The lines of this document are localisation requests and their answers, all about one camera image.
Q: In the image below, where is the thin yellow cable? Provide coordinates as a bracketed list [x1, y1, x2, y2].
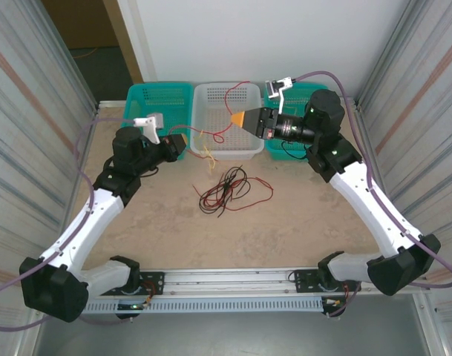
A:
[193, 128, 219, 174]

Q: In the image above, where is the red cable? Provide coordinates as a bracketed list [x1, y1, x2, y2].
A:
[193, 177, 275, 214]
[168, 80, 252, 144]

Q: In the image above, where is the black cable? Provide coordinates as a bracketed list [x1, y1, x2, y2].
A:
[206, 168, 252, 219]
[210, 165, 251, 208]
[198, 174, 234, 220]

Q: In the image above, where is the teal plastic basket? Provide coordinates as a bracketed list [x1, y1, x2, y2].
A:
[125, 82, 194, 163]
[263, 81, 333, 162]

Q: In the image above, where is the white plastic basket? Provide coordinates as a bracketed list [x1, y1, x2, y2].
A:
[189, 81, 266, 162]

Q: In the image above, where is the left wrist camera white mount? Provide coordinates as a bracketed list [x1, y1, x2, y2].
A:
[133, 113, 164, 145]

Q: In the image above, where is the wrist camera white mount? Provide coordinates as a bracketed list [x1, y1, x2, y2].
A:
[133, 113, 164, 145]
[265, 76, 294, 116]

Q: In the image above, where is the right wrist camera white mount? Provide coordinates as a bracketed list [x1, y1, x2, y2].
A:
[265, 76, 294, 116]

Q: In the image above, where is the striped enclosure panel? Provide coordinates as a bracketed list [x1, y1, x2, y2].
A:
[353, 0, 452, 356]
[0, 0, 100, 356]

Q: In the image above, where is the orange cable on floor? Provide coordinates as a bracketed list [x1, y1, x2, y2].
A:
[70, 47, 100, 60]

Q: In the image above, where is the brown wooden door frame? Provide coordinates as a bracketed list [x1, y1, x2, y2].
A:
[102, 0, 145, 85]

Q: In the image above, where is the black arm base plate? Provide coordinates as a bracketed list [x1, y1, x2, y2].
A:
[292, 269, 323, 294]
[138, 271, 166, 297]

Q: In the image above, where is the aluminium mounting rail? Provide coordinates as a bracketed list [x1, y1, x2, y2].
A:
[99, 267, 364, 297]

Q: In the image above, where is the grey slotted cable duct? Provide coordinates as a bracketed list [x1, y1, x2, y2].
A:
[80, 297, 324, 315]

